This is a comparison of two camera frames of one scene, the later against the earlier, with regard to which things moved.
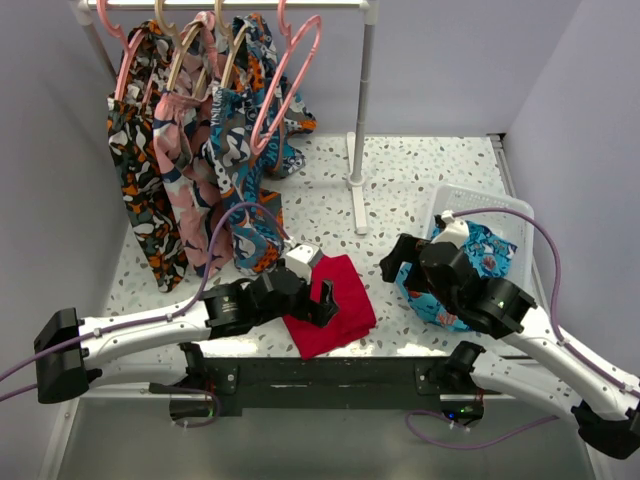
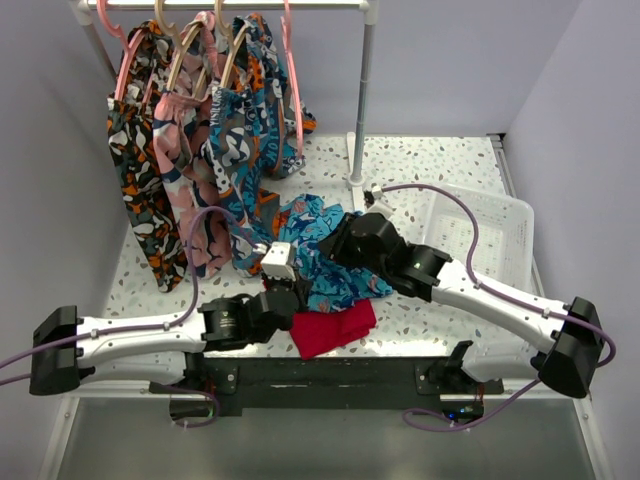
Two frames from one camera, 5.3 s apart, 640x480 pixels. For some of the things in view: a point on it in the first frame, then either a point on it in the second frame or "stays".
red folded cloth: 354,317 stays
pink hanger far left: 116,32 stays
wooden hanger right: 236,35 stays
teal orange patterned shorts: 252,134 stays
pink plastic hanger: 291,38 to 290,49
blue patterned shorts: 490,255 to 305,221
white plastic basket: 512,218 stays
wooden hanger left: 168,31 stays
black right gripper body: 418,282 to 345,250
